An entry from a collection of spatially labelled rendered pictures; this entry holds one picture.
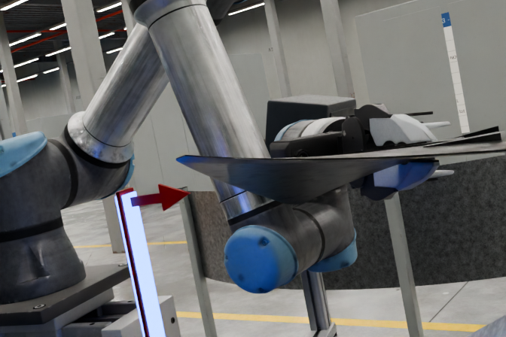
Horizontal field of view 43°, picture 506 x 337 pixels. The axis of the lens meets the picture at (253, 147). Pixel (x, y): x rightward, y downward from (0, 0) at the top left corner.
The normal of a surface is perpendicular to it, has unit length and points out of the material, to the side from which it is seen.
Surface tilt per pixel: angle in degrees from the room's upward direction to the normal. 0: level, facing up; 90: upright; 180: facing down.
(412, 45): 90
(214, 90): 81
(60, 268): 72
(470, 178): 90
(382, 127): 84
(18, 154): 88
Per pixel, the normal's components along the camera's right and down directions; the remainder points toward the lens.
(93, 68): 0.80, -0.12
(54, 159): 0.66, -0.54
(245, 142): 0.34, -0.22
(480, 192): -0.17, 0.08
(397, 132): -0.95, 0.09
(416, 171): -0.55, 0.60
